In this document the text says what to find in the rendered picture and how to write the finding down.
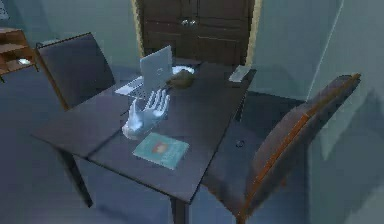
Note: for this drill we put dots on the brown bread loaf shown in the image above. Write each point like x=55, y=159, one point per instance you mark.
x=181, y=81

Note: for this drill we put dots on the teal book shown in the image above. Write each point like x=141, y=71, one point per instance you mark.
x=161, y=150

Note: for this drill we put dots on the dark chair with wooden frame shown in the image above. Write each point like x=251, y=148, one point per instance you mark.
x=283, y=146
x=78, y=68

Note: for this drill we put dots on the brown wooden shelf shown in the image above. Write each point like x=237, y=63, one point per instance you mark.
x=15, y=50

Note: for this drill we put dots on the dark brown double door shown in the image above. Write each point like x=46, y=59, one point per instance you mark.
x=196, y=30

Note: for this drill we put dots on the dark wooden table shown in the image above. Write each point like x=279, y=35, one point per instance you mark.
x=200, y=116

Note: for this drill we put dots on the round silver door knob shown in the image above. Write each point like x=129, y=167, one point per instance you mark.
x=193, y=22
x=184, y=22

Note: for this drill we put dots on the white hand sculpture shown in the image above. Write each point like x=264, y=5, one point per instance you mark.
x=146, y=115

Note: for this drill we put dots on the silver laptop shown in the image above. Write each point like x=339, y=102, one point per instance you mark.
x=154, y=71

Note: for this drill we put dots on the white plate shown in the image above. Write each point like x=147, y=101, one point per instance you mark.
x=183, y=69

